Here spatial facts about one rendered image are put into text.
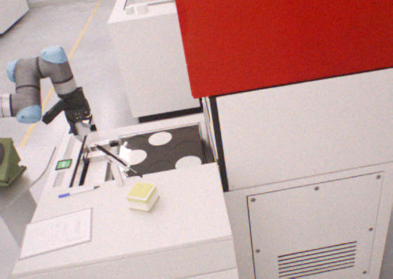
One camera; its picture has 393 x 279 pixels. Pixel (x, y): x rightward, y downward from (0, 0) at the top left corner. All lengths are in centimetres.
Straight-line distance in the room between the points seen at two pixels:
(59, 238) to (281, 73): 84
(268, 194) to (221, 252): 43
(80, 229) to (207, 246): 39
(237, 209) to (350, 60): 69
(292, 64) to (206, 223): 56
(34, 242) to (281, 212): 90
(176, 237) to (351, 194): 79
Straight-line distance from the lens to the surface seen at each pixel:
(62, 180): 152
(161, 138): 168
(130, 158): 161
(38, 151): 204
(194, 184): 129
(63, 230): 129
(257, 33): 118
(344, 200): 166
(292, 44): 122
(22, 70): 140
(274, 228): 164
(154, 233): 117
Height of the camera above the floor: 179
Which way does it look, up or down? 33 degrees down
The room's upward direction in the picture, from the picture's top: 8 degrees counter-clockwise
